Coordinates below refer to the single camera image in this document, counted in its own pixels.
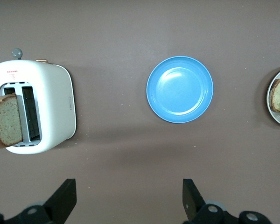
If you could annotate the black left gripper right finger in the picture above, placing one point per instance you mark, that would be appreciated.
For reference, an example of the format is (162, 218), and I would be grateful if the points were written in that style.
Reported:
(193, 205)

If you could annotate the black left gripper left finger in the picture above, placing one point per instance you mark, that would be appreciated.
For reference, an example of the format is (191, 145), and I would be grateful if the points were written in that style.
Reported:
(58, 205)

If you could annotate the brown bread slice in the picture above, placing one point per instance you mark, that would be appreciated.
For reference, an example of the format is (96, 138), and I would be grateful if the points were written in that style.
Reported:
(276, 95)
(7, 121)

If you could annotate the blue plate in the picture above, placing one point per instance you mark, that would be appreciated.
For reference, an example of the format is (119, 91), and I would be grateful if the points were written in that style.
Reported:
(179, 89)

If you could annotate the beige plate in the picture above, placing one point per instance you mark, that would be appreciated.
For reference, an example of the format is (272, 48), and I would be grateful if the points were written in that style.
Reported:
(278, 119)

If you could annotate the white toaster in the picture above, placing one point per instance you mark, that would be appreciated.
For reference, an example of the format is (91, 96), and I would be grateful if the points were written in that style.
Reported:
(53, 105)

